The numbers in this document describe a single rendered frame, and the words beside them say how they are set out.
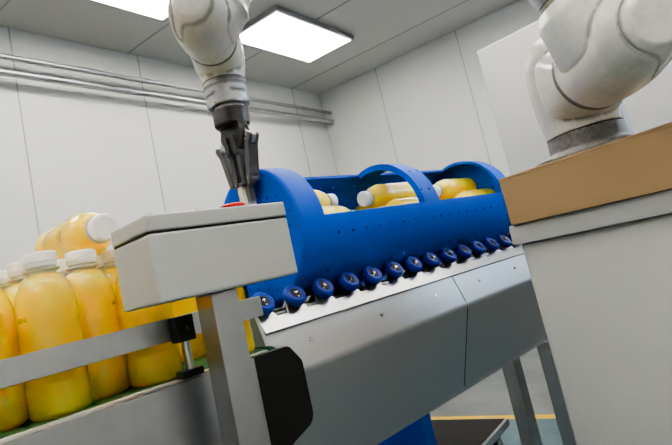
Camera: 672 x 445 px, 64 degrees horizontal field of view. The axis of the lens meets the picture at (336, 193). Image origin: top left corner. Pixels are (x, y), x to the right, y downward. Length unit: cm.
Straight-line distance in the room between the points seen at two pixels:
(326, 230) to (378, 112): 605
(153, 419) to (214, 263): 21
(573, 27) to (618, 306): 50
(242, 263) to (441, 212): 78
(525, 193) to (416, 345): 41
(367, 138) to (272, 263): 645
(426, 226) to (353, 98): 605
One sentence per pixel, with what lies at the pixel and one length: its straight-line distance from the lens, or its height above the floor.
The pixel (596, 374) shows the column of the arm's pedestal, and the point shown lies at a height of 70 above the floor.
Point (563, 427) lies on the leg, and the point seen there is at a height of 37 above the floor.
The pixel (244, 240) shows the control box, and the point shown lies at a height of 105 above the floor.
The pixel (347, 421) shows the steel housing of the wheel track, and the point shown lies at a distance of 111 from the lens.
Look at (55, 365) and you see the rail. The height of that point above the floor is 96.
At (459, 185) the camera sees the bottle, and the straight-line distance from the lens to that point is 165.
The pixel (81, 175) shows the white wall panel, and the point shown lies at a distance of 487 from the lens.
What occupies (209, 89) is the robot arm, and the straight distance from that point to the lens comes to 113.
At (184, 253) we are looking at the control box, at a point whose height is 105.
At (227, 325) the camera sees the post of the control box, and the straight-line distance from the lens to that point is 69.
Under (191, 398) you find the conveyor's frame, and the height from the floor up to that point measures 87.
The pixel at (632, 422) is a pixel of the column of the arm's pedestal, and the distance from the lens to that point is 117.
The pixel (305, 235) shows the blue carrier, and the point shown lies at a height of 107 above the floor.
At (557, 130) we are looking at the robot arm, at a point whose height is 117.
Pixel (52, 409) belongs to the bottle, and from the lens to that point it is 73.
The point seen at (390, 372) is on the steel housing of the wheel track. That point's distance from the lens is 117.
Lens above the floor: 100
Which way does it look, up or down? 8 degrees up
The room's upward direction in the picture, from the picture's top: 13 degrees counter-clockwise
